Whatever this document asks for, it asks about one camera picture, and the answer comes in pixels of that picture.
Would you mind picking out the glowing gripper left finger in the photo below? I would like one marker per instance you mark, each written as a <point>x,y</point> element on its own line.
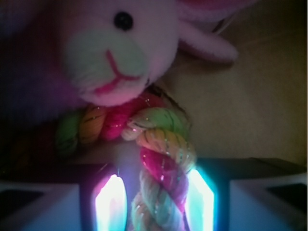
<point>63,198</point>

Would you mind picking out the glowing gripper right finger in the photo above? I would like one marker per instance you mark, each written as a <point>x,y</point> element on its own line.
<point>247,194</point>

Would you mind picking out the brown paper bag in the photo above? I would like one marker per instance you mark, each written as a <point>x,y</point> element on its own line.
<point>258,105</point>

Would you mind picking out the pink plush bunny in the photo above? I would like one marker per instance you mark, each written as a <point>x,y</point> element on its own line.
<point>59,55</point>

